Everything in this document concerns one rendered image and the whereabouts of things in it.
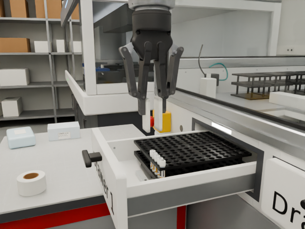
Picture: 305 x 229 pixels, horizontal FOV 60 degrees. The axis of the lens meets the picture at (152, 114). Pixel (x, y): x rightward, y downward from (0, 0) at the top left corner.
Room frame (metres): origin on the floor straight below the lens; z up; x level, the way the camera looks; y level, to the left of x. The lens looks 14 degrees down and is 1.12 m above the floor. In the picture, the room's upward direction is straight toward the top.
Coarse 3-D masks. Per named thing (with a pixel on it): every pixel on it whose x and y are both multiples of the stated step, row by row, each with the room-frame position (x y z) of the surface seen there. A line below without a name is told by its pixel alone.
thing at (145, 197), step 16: (112, 144) 0.65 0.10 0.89; (128, 144) 0.66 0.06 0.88; (128, 160) 0.66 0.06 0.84; (256, 160) 0.58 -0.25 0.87; (128, 176) 0.57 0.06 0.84; (176, 176) 0.45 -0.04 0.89; (192, 176) 0.46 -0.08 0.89; (208, 176) 0.47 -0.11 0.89; (224, 176) 0.48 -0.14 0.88; (240, 176) 0.49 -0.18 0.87; (128, 192) 0.41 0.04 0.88; (144, 192) 0.42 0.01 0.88; (160, 192) 0.43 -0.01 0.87; (176, 192) 0.44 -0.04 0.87; (192, 192) 0.45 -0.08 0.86; (208, 192) 0.47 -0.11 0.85; (224, 192) 0.48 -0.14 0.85; (240, 192) 0.50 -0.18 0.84; (128, 208) 0.41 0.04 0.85; (144, 208) 0.42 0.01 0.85; (160, 208) 0.43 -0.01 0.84
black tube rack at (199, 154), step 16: (160, 144) 0.61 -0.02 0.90; (176, 144) 0.61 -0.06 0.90; (192, 144) 0.61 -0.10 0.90; (208, 144) 0.61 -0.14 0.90; (224, 144) 0.61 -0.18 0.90; (144, 160) 0.59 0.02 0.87; (176, 160) 0.52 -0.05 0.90; (192, 160) 0.51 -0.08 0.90; (208, 160) 0.51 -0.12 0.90; (224, 160) 0.58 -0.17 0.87; (240, 160) 0.56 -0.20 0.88
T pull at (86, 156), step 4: (84, 152) 0.53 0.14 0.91; (96, 152) 0.53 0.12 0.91; (84, 156) 0.51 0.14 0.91; (88, 156) 0.50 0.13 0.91; (92, 156) 0.51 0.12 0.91; (96, 156) 0.51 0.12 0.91; (100, 156) 0.51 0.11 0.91; (84, 160) 0.49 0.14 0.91; (88, 160) 0.48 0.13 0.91; (92, 160) 0.50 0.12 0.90; (96, 160) 0.51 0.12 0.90; (100, 160) 0.51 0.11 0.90; (88, 164) 0.48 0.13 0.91
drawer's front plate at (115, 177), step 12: (96, 132) 0.62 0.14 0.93; (96, 144) 0.58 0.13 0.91; (108, 156) 0.47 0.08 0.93; (96, 168) 0.60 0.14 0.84; (108, 168) 0.44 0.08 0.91; (120, 168) 0.41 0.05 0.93; (108, 180) 0.45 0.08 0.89; (120, 180) 0.39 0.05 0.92; (108, 192) 0.45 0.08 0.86; (120, 192) 0.39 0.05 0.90; (108, 204) 0.46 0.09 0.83; (120, 204) 0.39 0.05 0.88; (120, 216) 0.39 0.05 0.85; (120, 228) 0.39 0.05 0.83
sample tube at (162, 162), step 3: (162, 159) 0.49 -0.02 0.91; (159, 162) 0.48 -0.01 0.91; (162, 162) 0.48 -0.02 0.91; (165, 162) 0.48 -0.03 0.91; (159, 165) 0.48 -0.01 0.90; (162, 165) 0.48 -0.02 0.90; (165, 165) 0.49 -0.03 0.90; (162, 171) 0.48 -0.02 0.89; (162, 174) 0.48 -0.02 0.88; (162, 177) 0.48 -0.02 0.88
